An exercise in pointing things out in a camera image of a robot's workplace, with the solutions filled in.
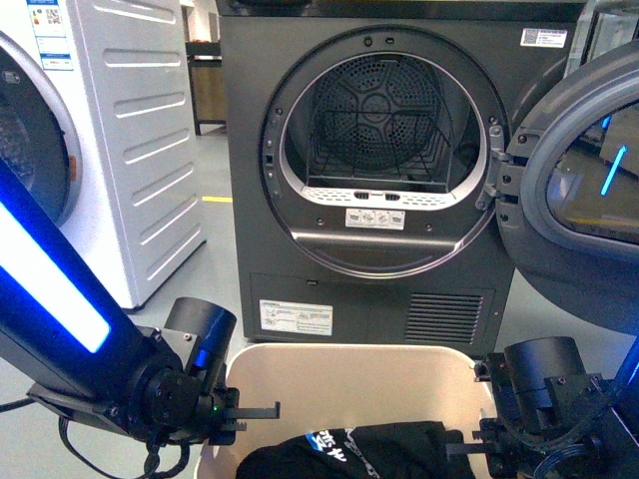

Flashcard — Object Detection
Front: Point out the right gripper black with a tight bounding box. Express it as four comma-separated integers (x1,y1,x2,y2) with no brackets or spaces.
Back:
445,418,533,478

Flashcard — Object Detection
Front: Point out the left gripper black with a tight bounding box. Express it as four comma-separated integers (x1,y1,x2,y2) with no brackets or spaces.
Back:
144,388,281,446

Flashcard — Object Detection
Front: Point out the beige plastic laundry hamper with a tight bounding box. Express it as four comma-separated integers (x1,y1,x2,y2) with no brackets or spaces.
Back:
195,343,496,478

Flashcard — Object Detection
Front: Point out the black printed t-shirt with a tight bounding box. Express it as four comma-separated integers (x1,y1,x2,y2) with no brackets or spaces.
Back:
236,421,475,478

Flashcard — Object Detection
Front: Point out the grey round dryer door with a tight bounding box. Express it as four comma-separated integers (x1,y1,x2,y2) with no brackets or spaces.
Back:
489,42,638,334

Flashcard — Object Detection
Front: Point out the dark grey tumble dryer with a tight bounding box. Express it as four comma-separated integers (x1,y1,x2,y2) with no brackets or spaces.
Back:
218,1,584,355

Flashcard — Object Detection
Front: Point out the white washing machine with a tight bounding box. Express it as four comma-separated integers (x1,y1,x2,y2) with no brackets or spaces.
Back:
1,1,205,310

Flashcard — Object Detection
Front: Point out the dark wooden cabinet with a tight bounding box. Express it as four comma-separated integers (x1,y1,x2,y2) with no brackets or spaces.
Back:
186,41,227,136

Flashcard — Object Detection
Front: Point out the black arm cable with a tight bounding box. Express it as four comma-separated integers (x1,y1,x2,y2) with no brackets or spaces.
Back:
0,397,192,475

